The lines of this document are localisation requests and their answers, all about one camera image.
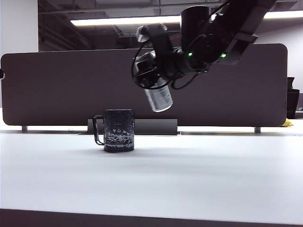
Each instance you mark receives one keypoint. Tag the dark textured glass mug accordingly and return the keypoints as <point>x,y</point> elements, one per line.
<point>118,127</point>

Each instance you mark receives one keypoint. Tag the silver metal drink can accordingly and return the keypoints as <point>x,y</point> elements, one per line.
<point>161,100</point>

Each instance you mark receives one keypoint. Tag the dark desk divider panel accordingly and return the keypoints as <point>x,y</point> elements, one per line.
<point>71,82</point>

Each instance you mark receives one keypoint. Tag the yellow object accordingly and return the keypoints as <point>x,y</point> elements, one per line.
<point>288,123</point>

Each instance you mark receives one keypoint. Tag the dark office chair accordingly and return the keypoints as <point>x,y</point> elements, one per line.
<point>293,101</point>

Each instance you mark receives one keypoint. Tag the long ceiling light strip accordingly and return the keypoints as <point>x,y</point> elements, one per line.
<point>106,21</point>

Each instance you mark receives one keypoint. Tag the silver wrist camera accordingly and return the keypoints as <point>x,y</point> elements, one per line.
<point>142,33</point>

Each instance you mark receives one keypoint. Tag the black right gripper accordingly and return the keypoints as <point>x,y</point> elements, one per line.
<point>170,63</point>

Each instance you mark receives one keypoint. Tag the dark front ledge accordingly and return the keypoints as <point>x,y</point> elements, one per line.
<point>71,218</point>

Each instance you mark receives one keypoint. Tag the grey divider foot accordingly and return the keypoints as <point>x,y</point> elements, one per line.
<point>257,129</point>
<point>24,128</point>

